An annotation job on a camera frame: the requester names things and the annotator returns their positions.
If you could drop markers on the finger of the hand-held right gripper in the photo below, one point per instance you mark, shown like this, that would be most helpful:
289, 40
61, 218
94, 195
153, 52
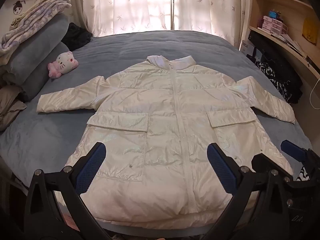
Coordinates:
261, 162
291, 148

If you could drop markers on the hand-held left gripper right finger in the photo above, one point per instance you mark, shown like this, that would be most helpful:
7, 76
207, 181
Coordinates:
221, 167

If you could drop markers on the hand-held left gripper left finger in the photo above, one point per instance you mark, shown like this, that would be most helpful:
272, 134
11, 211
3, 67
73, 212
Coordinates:
91, 165

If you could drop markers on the white puffer jacket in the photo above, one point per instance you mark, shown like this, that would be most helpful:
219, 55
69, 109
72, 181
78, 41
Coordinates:
162, 117

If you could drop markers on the black and white patterned clothes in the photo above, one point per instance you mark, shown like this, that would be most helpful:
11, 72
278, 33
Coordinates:
277, 75

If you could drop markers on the black clothes pile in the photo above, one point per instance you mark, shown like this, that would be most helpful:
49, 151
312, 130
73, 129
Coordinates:
76, 36

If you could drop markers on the grey-blue pillow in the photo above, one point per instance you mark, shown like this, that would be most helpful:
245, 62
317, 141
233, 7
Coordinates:
37, 80
37, 42

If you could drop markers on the beige pillow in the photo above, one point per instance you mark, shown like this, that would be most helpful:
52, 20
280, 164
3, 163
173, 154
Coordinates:
10, 105

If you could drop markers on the pink and white cat plush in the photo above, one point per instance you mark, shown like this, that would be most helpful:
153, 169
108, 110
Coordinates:
63, 63

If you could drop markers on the stack of papers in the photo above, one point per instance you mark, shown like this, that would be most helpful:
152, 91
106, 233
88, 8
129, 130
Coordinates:
293, 43

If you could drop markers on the white cardboard box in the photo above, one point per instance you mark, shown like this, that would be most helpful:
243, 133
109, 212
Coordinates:
246, 48

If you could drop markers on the yellow paper sheet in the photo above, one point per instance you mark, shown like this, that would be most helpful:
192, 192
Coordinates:
310, 31

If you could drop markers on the stack of pink boxes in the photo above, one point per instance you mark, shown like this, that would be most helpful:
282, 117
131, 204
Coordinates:
273, 25

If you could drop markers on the grey-blue bed blanket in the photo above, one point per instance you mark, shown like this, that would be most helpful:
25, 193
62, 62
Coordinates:
150, 45

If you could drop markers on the small blue gadget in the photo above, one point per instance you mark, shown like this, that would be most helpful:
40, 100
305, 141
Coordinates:
273, 14

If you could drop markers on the wooden shelf unit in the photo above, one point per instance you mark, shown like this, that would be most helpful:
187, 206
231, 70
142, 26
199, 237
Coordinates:
295, 7

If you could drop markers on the folded floral blanket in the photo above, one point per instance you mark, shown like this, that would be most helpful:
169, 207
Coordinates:
30, 22

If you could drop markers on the white leaf-print curtain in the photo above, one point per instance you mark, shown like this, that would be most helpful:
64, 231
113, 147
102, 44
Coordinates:
207, 5
125, 5

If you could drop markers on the folded beige cloth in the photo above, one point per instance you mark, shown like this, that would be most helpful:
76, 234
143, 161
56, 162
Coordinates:
32, 6

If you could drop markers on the cartoon face wall sticker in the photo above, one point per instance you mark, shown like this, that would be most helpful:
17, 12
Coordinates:
18, 7

